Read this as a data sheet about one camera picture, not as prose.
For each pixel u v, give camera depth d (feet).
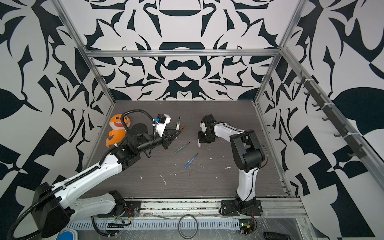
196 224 2.30
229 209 2.43
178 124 2.20
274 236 2.23
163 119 1.97
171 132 2.09
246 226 2.33
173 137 2.24
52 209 1.23
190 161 2.93
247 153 1.69
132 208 2.40
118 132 3.16
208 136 2.74
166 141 2.13
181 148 3.09
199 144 3.16
